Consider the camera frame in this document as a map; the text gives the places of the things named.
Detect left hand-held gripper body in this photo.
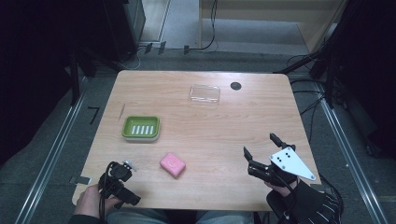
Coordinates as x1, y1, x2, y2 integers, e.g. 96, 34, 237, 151
97, 159, 142, 210

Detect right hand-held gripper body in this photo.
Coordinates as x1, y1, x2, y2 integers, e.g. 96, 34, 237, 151
247, 143, 318, 189

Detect green soap dish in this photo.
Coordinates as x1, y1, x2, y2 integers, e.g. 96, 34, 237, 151
120, 115, 162, 144

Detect pink soap bar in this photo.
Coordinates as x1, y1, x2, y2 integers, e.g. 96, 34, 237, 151
159, 151, 187, 179

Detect person's right hand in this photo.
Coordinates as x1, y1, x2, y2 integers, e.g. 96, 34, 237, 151
264, 180, 301, 199

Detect person's left hand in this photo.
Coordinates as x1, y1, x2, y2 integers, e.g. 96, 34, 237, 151
73, 184, 123, 219

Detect person's legs in jeans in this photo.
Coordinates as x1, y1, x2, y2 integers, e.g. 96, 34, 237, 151
106, 207, 256, 224

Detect dark tape strip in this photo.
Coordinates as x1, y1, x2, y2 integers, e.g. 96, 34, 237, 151
74, 175, 92, 186

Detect clear plastic lid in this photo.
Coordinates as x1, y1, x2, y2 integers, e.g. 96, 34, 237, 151
188, 83, 222, 105

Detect black metal stand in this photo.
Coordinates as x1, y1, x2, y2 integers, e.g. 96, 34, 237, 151
273, 31, 344, 110
68, 46, 98, 107

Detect light wooden cabinet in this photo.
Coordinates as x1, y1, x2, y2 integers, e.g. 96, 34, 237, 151
198, 0, 347, 54

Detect black cabinet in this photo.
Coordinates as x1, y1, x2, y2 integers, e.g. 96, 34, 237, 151
102, 0, 147, 63

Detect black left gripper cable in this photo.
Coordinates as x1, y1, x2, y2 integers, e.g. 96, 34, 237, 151
98, 161, 115, 224

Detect black floor cables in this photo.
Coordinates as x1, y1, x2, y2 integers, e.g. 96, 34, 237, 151
289, 54, 327, 145

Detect metal floor rail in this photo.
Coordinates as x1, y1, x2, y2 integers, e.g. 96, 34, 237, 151
14, 77, 89, 224
318, 96, 390, 224

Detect black hanging cable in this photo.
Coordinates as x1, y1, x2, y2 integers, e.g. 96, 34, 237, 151
188, 0, 219, 52

